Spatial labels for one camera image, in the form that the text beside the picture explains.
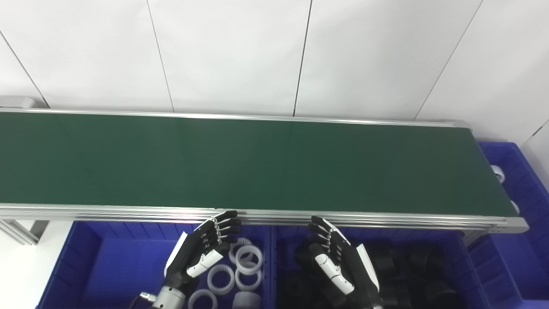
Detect grey conveyor end housing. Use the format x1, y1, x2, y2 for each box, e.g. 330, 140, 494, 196
0, 97, 37, 109

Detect white solid cylinder part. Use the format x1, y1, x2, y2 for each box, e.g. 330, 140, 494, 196
232, 292, 261, 309

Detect green conveyor belt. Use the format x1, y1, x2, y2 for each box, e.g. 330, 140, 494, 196
0, 107, 529, 234

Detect black cylinder part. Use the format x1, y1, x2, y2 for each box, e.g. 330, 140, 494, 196
407, 245, 444, 279
294, 242, 318, 271
422, 281, 459, 309
279, 275, 320, 309
371, 279, 404, 309
365, 242, 399, 275

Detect blue bin with black parts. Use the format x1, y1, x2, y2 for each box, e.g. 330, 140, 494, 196
271, 225, 492, 309

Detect white toothed ring part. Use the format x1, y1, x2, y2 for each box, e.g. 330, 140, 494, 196
236, 245, 263, 275
207, 265, 235, 296
188, 289, 218, 309
228, 237, 253, 264
235, 270, 262, 291

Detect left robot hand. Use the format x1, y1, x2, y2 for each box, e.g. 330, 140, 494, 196
164, 210, 242, 293

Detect blue bin at belt end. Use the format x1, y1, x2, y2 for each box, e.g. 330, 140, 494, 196
468, 142, 549, 309

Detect blue bin with white parts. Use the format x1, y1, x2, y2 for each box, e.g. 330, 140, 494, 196
36, 221, 275, 309

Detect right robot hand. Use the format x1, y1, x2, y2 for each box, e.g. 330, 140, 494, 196
308, 216, 383, 309

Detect aluminium conveyor support leg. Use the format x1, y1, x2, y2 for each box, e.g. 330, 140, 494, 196
0, 219, 48, 246
463, 230, 489, 247

